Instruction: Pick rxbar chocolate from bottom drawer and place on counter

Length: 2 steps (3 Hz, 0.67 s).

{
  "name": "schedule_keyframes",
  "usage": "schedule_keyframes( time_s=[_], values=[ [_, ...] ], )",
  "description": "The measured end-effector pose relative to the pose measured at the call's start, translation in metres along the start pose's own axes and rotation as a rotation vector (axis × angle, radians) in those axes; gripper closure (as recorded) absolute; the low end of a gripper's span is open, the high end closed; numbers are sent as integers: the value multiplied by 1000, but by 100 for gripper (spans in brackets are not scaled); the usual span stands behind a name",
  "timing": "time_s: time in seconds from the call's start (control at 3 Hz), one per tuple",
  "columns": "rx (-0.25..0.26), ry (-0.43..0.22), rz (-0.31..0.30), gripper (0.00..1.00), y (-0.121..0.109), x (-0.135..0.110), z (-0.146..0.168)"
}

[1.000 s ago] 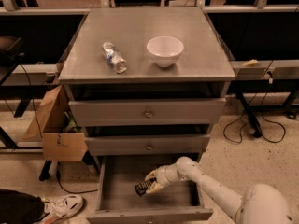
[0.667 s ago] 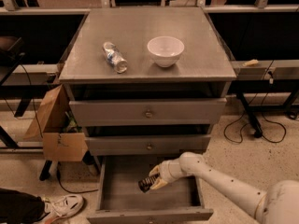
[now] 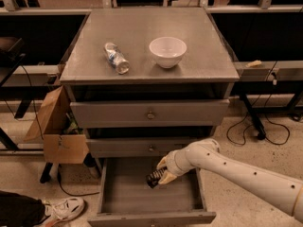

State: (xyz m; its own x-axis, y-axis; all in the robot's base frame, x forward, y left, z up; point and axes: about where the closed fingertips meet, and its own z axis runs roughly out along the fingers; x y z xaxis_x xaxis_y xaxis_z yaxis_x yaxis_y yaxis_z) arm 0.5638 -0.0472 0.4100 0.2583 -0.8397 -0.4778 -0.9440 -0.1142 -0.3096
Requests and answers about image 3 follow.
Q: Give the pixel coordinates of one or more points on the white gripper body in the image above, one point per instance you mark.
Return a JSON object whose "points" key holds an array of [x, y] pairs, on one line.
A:
{"points": [[173, 165]]}

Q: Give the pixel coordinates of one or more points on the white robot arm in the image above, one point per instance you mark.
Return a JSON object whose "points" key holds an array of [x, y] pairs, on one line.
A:
{"points": [[283, 192]]}

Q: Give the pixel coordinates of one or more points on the grey bottom drawer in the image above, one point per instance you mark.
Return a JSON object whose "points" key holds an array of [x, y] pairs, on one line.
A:
{"points": [[125, 199]]}

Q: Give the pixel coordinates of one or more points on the grey drawer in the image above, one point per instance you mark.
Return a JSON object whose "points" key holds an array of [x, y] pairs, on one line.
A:
{"points": [[125, 199], [136, 147], [145, 113]]}

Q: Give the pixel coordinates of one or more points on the grey top drawer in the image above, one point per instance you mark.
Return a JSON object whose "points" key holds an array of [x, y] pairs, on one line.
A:
{"points": [[145, 113]]}

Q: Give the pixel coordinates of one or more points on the grey middle drawer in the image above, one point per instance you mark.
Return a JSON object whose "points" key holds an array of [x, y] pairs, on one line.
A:
{"points": [[136, 147]]}

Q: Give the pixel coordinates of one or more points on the grey drawer cabinet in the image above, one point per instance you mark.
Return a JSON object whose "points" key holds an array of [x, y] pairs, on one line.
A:
{"points": [[206, 71]]}

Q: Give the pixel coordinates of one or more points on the black table leg right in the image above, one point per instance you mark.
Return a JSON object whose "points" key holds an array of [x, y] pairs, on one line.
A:
{"points": [[256, 121]]}

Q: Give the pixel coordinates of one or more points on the brown cardboard box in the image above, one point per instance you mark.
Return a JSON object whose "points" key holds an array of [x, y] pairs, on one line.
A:
{"points": [[51, 126]]}

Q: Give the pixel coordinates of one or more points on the clear plastic water bottle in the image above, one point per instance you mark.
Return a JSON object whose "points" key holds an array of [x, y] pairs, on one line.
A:
{"points": [[116, 58]]}

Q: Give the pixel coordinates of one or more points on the white ceramic bowl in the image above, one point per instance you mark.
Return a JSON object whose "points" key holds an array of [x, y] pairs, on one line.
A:
{"points": [[167, 51]]}

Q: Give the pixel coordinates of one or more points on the white sneaker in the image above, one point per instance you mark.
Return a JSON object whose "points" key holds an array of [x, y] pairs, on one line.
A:
{"points": [[61, 211]]}

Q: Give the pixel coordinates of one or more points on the yellow foam scrap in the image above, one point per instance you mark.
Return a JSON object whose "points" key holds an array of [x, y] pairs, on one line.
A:
{"points": [[253, 63]]}

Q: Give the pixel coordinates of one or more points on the dark trouser leg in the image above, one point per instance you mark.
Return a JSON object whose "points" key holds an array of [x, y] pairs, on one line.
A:
{"points": [[19, 210]]}

